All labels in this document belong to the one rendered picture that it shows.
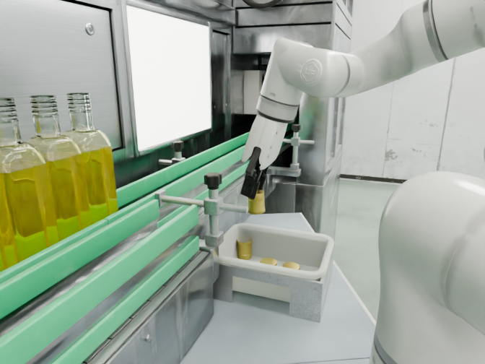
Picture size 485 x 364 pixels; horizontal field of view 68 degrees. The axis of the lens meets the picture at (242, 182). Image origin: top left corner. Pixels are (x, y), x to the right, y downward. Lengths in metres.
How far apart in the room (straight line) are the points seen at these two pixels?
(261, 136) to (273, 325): 0.33
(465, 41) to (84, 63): 0.61
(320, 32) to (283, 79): 0.75
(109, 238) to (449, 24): 0.52
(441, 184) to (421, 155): 3.92
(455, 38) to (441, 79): 3.60
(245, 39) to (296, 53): 0.83
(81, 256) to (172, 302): 0.13
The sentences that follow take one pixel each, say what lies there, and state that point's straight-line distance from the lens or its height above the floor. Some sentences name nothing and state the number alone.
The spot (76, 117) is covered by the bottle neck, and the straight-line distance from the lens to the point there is 0.55.
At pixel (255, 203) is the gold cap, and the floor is 0.91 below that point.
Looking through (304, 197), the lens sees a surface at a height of 0.70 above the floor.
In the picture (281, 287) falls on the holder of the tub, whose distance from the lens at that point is 0.67.
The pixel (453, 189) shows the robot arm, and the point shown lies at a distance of 0.30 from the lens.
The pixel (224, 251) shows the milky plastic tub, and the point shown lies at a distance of 0.76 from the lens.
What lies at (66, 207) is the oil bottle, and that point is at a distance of 0.52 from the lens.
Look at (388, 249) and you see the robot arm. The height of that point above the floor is 1.04.
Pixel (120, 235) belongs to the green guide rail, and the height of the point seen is 0.94.
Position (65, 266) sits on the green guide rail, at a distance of 0.49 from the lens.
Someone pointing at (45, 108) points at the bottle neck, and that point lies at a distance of 0.51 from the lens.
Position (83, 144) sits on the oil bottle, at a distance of 0.54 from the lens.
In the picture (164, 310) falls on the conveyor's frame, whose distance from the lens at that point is 0.52.
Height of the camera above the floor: 1.17
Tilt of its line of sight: 17 degrees down
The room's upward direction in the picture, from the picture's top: straight up
